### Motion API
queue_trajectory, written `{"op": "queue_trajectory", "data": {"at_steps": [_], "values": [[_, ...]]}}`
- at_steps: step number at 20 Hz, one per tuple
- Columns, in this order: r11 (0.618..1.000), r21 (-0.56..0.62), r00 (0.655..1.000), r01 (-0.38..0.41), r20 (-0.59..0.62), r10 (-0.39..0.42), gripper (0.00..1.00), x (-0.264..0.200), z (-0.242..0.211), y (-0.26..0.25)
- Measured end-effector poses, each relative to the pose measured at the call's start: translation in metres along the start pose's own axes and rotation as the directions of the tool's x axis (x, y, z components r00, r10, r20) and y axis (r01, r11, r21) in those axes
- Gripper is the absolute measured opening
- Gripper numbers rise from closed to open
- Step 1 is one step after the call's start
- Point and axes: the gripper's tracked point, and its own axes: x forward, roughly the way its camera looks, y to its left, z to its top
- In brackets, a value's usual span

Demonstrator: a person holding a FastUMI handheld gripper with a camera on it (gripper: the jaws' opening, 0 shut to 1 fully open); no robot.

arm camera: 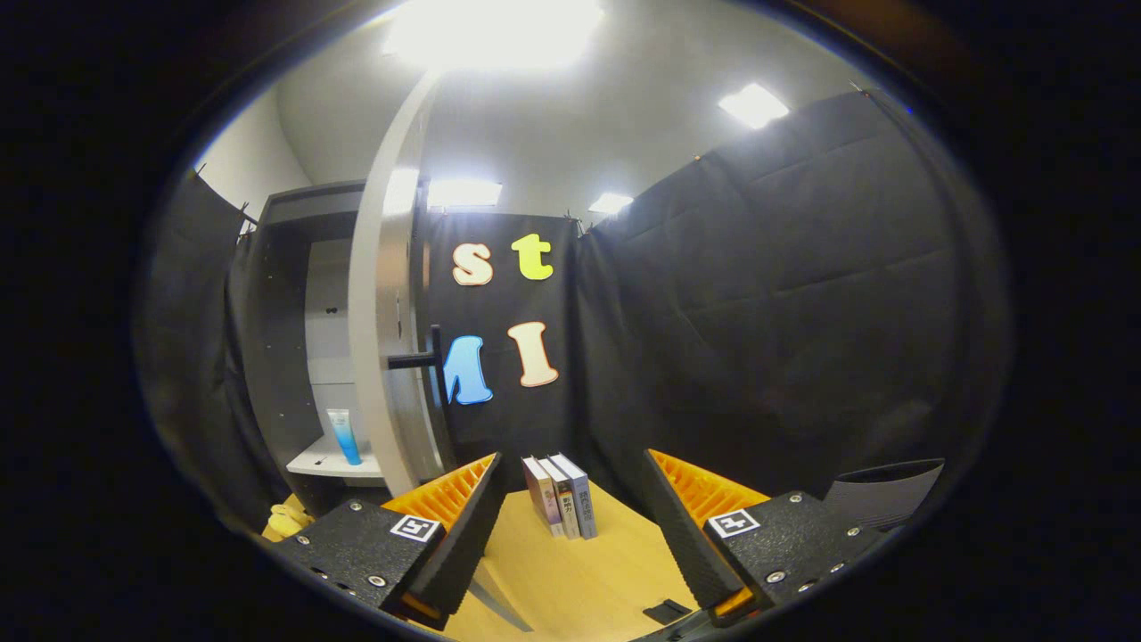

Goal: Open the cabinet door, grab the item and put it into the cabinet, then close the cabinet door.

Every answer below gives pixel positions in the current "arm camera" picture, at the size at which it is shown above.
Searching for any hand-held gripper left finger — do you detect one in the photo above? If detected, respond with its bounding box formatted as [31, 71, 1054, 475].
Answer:
[272, 451, 505, 630]

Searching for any large ceiling light panel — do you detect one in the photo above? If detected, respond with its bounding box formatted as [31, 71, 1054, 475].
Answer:
[383, 0, 605, 72]

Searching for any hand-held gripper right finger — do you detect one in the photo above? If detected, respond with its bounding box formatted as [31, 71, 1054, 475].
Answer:
[644, 449, 892, 628]

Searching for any black ribbed chair part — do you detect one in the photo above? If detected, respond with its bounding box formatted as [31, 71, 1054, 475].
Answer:
[822, 458, 946, 531]

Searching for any black door handle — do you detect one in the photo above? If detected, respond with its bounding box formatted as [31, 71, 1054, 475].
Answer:
[388, 325, 447, 407]

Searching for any blue grey book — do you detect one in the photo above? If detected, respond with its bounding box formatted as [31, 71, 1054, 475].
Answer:
[550, 453, 599, 539]

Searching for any dark grey cabinet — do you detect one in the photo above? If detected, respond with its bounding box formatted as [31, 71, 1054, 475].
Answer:
[234, 181, 447, 518]

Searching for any white blue cosmetic tube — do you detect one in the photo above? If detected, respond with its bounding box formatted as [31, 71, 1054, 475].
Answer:
[326, 408, 364, 466]

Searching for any yellow soft toy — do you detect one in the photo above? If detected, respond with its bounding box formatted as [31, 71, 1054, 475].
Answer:
[261, 501, 315, 542]

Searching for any pink spine book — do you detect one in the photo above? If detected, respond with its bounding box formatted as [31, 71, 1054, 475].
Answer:
[521, 457, 564, 538]

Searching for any white spine book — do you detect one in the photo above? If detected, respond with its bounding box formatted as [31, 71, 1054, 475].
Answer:
[539, 457, 582, 539]

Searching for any beige cabinet door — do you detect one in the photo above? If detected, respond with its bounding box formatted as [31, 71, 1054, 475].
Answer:
[348, 71, 447, 498]

